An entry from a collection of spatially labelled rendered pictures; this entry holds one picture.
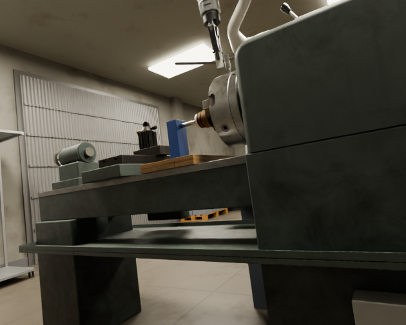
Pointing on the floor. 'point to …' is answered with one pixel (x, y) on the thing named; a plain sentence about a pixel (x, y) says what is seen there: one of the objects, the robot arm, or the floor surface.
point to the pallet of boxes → (204, 214)
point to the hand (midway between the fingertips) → (219, 60)
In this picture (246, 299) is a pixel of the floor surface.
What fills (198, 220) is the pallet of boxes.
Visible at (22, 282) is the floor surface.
